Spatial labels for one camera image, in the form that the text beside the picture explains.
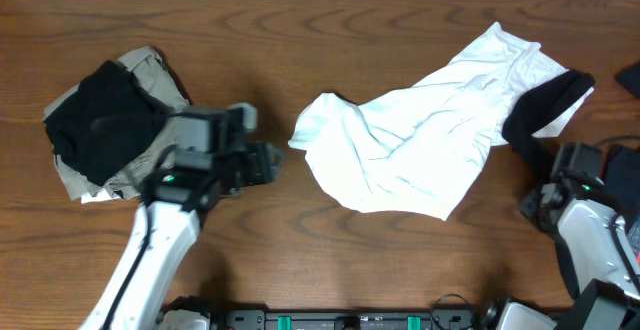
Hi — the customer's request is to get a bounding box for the black garment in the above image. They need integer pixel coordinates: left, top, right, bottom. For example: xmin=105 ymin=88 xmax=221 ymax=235
xmin=44 ymin=60 xmax=169 ymax=185
xmin=501 ymin=69 xmax=595 ymax=181

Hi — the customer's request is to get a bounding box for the white t-shirt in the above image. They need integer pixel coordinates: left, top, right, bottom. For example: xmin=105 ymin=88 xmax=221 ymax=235
xmin=289 ymin=24 xmax=595 ymax=220

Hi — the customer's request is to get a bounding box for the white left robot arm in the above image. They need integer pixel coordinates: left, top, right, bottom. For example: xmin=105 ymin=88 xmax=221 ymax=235
xmin=81 ymin=142 xmax=283 ymax=329

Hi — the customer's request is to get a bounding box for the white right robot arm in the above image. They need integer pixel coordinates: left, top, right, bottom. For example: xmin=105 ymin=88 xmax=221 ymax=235
xmin=521 ymin=170 xmax=639 ymax=330

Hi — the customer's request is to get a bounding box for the black cloth pile at right edge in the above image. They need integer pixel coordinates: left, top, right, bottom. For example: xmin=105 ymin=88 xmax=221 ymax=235
xmin=604 ymin=145 xmax=639 ymax=215

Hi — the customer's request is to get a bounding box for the white folded garment under pile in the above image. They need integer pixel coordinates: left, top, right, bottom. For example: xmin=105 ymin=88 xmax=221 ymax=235
xmin=80 ymin=188 xmax=121 ymax=204

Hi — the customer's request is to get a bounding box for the black folded garment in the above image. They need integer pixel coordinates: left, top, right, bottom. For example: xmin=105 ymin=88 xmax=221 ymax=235
xmin=44 ymin=60 xmax=169 ymax=185

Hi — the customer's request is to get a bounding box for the grey-green folded garment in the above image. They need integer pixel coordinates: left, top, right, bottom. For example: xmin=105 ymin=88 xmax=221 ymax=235
xmin=54 ymin=46 xmax=190 ymax=200

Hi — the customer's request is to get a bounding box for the dark object at right edge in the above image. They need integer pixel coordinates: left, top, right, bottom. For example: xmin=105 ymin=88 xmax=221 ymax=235
xmin=615 ymin=62 xmax=640 ymax=99

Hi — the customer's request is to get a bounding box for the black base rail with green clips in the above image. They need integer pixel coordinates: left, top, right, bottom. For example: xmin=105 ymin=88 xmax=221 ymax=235
xmin=212 ymin=309 xmax=476 ymax=330

